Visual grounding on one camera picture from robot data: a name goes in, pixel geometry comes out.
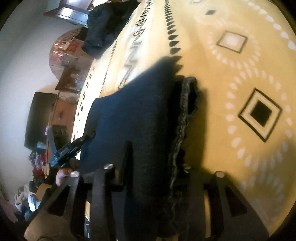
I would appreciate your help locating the brown wooden television stand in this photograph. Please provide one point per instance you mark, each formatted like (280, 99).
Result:
(63, 111)

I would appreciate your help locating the black jacket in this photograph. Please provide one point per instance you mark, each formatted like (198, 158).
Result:
(104, 30)

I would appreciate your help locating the dark navy pants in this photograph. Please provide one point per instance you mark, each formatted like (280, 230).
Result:
(138, 115)

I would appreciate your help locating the round brown table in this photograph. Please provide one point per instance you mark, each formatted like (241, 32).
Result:
(57, 61)

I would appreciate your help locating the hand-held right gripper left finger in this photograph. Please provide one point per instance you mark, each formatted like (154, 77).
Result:
(126, 162)

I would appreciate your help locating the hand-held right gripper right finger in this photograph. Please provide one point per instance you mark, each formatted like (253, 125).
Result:
(209, 183)

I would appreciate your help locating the dark wooden cabinet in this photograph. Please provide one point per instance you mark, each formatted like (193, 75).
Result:
(67, 12)

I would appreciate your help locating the black television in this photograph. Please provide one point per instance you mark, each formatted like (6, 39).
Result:
(39, 120)

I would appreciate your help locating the yellow patterned bed sheet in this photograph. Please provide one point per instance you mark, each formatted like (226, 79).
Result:
(231, 69)

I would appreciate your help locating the pile of bags and clothes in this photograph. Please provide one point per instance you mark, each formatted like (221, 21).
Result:
(34, 185)

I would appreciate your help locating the person's left hand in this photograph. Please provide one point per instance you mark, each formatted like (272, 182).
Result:
(62, 176)

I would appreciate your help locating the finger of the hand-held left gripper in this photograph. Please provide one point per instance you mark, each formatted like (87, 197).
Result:
(82, 139)

